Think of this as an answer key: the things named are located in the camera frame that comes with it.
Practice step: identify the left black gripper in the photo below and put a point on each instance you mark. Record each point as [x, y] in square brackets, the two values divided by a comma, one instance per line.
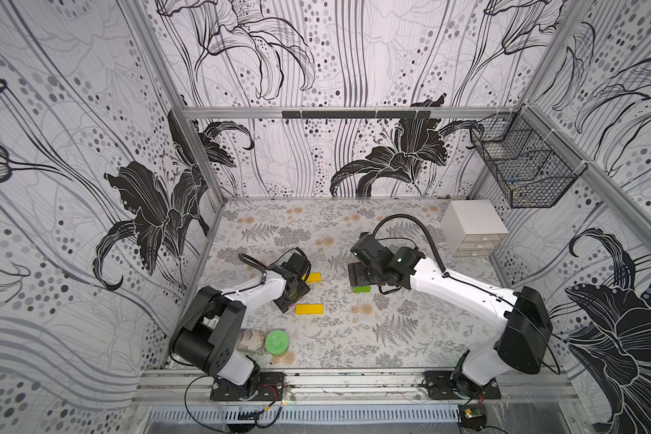
[303, 289]

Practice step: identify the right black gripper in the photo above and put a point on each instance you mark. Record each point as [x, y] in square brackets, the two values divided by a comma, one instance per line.
[360, 273]

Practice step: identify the yellow block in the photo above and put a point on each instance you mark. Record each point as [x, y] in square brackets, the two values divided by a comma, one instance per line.
[309, 309]
[314, 277]

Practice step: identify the green block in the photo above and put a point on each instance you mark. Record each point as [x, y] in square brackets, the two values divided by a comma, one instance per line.
[362, 289]

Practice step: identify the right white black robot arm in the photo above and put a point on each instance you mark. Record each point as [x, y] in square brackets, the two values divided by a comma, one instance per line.
[519, 317]

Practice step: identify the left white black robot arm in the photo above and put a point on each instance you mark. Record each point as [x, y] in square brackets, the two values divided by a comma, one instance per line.
[210, 328]

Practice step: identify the green round lid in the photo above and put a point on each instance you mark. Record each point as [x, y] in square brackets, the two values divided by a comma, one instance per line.
[277, 342]

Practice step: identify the white drawer box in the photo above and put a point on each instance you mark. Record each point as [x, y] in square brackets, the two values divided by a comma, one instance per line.
[472, 228]

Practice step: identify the small electronics board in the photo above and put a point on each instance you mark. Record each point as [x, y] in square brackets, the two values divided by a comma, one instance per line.
[472, 418]

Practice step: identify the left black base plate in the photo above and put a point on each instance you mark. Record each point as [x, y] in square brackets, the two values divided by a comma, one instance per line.
[260, 386]

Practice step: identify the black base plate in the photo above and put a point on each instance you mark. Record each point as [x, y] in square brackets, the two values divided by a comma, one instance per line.
[260, 386]
[447, 385]

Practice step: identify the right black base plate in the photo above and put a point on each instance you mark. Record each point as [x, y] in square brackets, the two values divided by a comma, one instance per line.
[447, 385]

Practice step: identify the black wall bar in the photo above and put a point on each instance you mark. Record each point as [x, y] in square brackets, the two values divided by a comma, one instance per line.
[352, 114]

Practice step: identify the black wire basket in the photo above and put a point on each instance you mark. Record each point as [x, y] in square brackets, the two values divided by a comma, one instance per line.
[521, 153]

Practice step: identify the white slotted cable duct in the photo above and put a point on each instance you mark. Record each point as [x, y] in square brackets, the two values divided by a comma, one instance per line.
[312, 414]

